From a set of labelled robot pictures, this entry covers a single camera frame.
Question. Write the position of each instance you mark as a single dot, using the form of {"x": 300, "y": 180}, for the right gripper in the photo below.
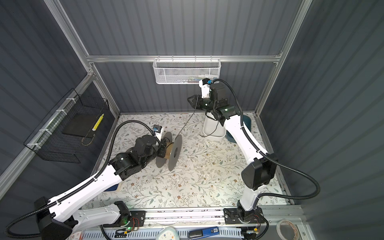
{"x": 195, "y": 98}

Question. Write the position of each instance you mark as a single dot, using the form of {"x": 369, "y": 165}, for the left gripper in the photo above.
{"x": 161, "y": 147}

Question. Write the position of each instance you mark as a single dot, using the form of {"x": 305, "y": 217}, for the grey perforated cable spool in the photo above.
{"x": 170, "y": 151}

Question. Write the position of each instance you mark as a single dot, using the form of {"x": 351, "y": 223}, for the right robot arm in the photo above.
{"x": 261, "y": 165}

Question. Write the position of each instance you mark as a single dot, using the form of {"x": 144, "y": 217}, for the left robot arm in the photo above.
{"x": 59, "y": 217}

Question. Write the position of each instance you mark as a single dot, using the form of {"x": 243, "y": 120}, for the white plastic bin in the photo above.
{"x": 212, "y": 129}

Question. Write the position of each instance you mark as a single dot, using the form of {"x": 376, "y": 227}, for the blue book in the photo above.
{"x": 114, "y": 188}

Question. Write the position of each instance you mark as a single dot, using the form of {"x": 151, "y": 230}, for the yellow marker pen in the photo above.
{"x": 98, "y": 122}

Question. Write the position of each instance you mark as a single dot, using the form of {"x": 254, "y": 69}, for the black flat pad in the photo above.
{"x": 80, "y": 126}

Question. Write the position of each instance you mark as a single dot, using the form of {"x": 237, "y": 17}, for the floral table mat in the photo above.
{"x": 208, "y": 173}

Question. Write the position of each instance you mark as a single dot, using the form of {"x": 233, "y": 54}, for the white round device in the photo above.
{"x": 168, "y": 233}

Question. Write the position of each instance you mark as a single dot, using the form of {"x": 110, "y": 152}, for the blue utility tool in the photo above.
{"x": 203, "y": 233}

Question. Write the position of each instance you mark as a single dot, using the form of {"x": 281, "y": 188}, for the tape roll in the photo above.
{"x": 287, "y": 230}

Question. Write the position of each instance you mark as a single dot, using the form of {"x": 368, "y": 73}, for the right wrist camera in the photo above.
{"x": 204, "y": 84}

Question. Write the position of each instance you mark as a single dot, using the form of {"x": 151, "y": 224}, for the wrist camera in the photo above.
{"x": 158, "y": 131}
{"x": 204, "y": 84}

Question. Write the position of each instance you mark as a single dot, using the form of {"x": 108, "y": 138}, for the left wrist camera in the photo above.
{"x": 158, "y": 131}

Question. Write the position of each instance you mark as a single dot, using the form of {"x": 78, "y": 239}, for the white wire wall basket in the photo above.
{"x": 185, "y": 72}

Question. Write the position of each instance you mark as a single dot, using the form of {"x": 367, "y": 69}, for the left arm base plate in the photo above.
{"x": 129, "y": 219}

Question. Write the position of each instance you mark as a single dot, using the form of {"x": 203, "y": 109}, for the black wire wall basket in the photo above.
{"x": 50, "y": 144}

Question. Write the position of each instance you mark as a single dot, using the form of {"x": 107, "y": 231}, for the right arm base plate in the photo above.
{"x": 232, "y": 215}

